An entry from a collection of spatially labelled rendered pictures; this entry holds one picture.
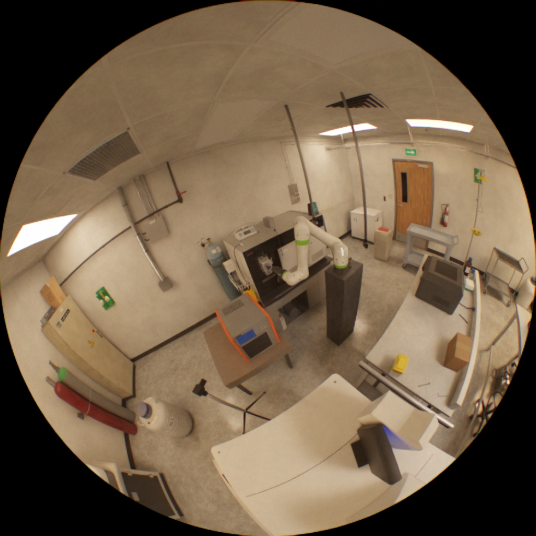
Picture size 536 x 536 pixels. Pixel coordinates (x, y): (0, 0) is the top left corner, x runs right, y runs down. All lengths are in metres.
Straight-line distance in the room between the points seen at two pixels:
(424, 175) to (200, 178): 4.48
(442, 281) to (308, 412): 1.46
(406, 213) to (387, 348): 3.76
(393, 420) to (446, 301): 1.41
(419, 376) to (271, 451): 1.07
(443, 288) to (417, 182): 3.15
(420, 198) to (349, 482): 4.52
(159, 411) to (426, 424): 2.10
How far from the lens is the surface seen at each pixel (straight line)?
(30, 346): 3.10
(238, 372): 1.59
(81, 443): 3.08
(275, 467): 0.65
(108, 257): 2.91
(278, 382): 2.20
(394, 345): 1.41
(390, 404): 0.48
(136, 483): 2.62
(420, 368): 1.41
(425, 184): 4.43
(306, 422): 0.62
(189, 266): 2.74
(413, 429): 0.48
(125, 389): 3.45
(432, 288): 1.71
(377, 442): 0.46
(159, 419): 2.14
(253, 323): 1.27
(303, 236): 1.26
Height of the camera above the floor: 2.06
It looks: 31 degrees down
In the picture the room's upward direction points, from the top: 17 degrees counter-clockwise
